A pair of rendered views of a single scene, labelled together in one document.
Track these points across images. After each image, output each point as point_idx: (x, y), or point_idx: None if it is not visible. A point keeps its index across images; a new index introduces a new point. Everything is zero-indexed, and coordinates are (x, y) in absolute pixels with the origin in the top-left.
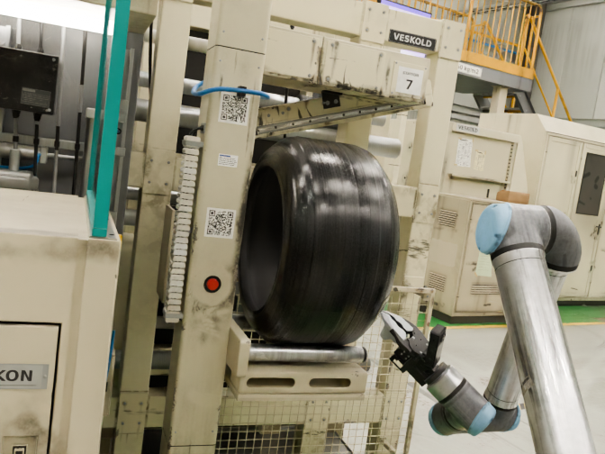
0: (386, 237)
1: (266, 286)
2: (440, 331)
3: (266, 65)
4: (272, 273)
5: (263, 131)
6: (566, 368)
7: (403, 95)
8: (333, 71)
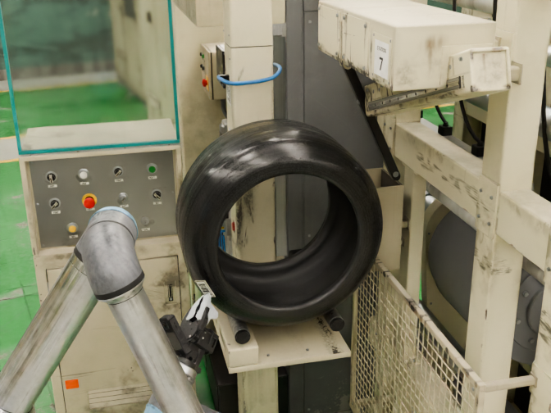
0: (184, 221)
1: (337, 264)
2: (161, 317)
3: (322, 43)
4: (348, 255)
5: (370, 107)
6: (21, 338)
7: (379, 79)
8: (345, 48)
